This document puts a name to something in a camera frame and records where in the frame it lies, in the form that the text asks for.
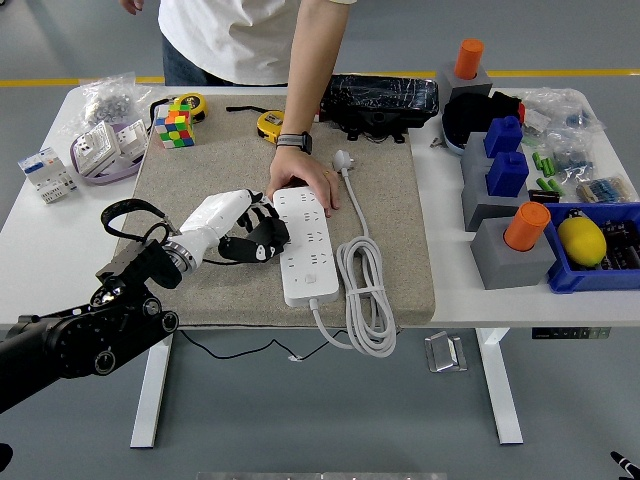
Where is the light blue bowl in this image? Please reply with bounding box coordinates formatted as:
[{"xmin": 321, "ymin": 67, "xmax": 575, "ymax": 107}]
[{"xmin": 440, "ymin": 114, "xmax": 469, "ymax": 157}]

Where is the grey socket block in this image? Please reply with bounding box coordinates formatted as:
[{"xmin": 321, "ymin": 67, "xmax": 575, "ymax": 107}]
[
  {"xmin": 435, "ymin": 62, "xmax": 494, "ymax": 101},
  {"xmin": 469, "ymin": 218, "xmax": 559, "ymax": 291}
]

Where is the clear plastic parts bag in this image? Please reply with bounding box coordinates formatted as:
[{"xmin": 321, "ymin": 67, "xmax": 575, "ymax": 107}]
[
  {"xmin": 547, "ymin": 128, "xmax": 601, "ymax": 176},
  {"xmin": 522, "ymin": 87, "xmax": 609, "ymax": 139}
]

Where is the black device wrapped in film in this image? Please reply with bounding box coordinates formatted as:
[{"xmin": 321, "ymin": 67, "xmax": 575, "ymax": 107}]
[{"xmin": 319, "ymin": 73, "xmax": 440, "ymax": 144}]

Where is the orange cylinder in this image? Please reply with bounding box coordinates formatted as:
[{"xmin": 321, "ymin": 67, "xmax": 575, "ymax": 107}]
[
  {"xmin": 503, "ymin": 201, "xmax": 552, "ymax": 253},
  {"xmin": 453, "ymin": 38, "xmax": 485, "ymax": 81}
]

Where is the square yellow tape measure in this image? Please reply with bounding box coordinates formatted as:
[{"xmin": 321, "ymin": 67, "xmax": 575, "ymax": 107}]
[{"xmin": 256, "ymin": 109, "xmax": 287, "ymax": 145}]

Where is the dark capacitors pile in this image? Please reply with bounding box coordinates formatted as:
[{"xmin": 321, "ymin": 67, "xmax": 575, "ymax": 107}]
[{"xmin": 597, "ymin": 219, "xmax": 640, "ymax": 271}]

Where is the grey black wristwatch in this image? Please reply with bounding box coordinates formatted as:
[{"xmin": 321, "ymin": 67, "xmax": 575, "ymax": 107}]
[{"xmin": 274, "ymin": 130, "xmax": 314, "ymax": 155}]

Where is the grey stepped block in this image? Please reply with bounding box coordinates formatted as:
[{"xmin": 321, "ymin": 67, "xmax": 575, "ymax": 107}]
[{"xmin": 459, "ymin": 131, "xmax": 532, "ymax": 233}]

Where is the clear bag of resistors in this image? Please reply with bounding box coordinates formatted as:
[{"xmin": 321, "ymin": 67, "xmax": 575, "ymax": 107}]
[{"xmin": 574, "ymin": 172, "xmax": 639, "ymax": 205}]

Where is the person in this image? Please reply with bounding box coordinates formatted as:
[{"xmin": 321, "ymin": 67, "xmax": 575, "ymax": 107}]
[{"xmin": 157, "ymin": 0, "xmax": 359, "ymax": 87}]

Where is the thin black adapter cord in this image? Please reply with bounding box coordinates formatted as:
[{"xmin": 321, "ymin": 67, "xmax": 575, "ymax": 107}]
[{"xmin": 177, "ymin": 257, "xmax": 351, "ymax": 362}]

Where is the blue plastic bin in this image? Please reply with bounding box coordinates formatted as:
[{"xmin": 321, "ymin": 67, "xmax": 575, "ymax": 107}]
[{"xmin": 542, "ymin": 201, "xmax": 640, "ymax": 295}]

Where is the person's left hand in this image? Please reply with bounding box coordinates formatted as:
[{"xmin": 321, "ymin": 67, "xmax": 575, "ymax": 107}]
[{"xmin": 266, "ymin": 147, "xmax": 342, "ymax": 218}]

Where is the clear bag of screws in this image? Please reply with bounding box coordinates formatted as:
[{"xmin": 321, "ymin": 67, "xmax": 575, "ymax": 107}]
[{"xmin": 74, "ymin": 71, "xmax": 167, "ymax": 129}]

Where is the black cloth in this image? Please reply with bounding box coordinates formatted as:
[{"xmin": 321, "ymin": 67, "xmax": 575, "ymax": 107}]
[{"xmin": 442, "ymin": 91, "xmax": 524, "ymax": 151}]

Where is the white power strip cable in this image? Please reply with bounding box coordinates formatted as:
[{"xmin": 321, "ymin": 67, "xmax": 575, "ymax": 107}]
[{"xmin": 305, "ymin": 148, "xmax": 400, "ymax": 359}]

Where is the yellow lemon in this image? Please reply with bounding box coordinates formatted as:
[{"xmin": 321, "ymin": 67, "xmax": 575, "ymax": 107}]
[{"xmin": 557, "ymin": 215, "xmax": 608, "ymax": 267}]

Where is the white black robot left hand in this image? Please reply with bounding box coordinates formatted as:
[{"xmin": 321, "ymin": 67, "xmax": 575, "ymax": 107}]
[{"xmin": 177, "ymin": 187, "xmax": 292, "ymax": 264}]

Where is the round yellow black tape measure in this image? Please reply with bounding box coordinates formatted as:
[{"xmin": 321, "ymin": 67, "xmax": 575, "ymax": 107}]
[{"xmin": 172, "ymin": 92, "xmax": 209, "ymax": 122}]

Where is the purple tray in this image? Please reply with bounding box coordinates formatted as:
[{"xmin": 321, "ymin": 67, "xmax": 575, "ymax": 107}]
[{"xmin": 69, "ymin": 119, "xmax": 150, "ymax": 187}]

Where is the blue block with knob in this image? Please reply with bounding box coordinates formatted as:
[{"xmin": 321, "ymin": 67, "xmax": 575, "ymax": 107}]
[
  {"xmin": 482, "ymin": 115, "xmax": 525, "ymax": 159},
  {"xmin": 485, "ymin": 151, "xmax": 530, "ymax": 197}
]

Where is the white power strip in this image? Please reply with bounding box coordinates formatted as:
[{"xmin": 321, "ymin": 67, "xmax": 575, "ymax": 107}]
[{"xmin": 272, "ymin": 185, "xmax": 339, "ymax": 307}]

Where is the silver metal bracket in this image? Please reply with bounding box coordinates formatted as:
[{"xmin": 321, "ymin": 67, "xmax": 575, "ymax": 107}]
[{"xmin": 423, "ymin": 330, "xmax": 469, "ymax": 374}]

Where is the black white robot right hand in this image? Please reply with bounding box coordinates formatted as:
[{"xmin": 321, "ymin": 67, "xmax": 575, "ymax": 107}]
[{"xmin": 610, "ymin": 449, "xmax": 640, "ymax": 480}]

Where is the white circuit breaker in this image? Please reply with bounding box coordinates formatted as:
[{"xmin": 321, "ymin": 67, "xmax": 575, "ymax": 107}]
[{"xmin": 17, "ymin": 146, "xmax": 80, "ymax": 205}]

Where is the grey-brown mat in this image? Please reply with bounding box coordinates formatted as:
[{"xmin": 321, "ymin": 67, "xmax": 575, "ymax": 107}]
[{"xmin": 99, "ymin": 93, "xmax": 437, "ymax": 329}]

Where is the white wall socket panel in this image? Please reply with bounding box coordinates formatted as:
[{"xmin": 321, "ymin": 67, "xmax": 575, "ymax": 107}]
[
  {"xmin": 72, "ymin": 121, "xmax": 124, "ymax": 177},
  {"xmin": 115, "ymin": 118, "xmax": 151, "ymax": 161}
]

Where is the white table leg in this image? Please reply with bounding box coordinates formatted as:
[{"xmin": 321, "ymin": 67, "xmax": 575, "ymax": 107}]
[
  {"xmin": 474, "ymin": 327, "xmax": 525, "ymax": 446},
  {"xmin": 129, "ymin": 332, "xmax": 175, "ymax": 449}
]

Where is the large stickerless puzzle cube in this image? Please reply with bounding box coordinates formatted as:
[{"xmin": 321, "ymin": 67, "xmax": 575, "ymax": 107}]
[{"xmin": 153, "ymin": 113, "xmax": 196, "ymax": 150}]

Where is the black table control panel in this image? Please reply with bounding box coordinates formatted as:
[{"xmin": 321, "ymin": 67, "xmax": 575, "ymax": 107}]
[{"xmin": 531, "ymin": 327, "xmax": 612, "ymax": 341}]

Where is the black power adapter plug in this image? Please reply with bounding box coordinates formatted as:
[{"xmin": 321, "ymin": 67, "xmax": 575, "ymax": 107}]
[{"xmin": 242, "ymin": 212, "xmax": 292, "ymax": 251}]

